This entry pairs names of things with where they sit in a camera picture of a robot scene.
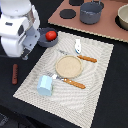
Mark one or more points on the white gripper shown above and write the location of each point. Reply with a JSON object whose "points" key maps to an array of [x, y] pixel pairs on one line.
{"points": [[19, 35]]}

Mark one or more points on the wooden handled knife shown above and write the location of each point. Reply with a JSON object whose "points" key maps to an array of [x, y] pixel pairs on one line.
{"points": [[79, 56]]}

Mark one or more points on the pink toy stove top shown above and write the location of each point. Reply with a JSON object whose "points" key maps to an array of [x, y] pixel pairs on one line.
{"points": [[105, 27]]}

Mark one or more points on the round wooden plate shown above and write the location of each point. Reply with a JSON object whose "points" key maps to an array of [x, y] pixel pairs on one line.
{"points": [[69, 66]]}

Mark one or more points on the brown grilled sausage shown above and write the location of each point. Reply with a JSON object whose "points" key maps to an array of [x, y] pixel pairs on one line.
{"points": [[15, 74]]}

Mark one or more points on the wooden handled fork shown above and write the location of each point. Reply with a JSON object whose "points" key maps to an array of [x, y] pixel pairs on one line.
{"points": [[66, 80]]}

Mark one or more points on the beige bowl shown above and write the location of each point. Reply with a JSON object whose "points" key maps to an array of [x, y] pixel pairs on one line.
{"points": [[123, 16]]}

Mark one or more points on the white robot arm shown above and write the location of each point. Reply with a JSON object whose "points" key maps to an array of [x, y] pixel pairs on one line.
{"points": [[17, 8]]}

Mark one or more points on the beige woven placemat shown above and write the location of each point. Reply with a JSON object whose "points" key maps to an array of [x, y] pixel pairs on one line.
{"points": [[68, 102]]}

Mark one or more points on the large grey pot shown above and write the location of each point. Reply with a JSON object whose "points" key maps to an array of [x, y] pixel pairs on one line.
{"points": [[90, 12]]}

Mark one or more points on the red tomato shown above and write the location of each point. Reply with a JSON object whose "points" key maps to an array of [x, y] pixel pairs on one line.
{"points": [[51, 35]]}

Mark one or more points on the black stove burner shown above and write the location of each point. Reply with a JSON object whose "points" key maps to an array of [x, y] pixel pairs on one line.
{"points": [[76, 2], [67, 13]]}

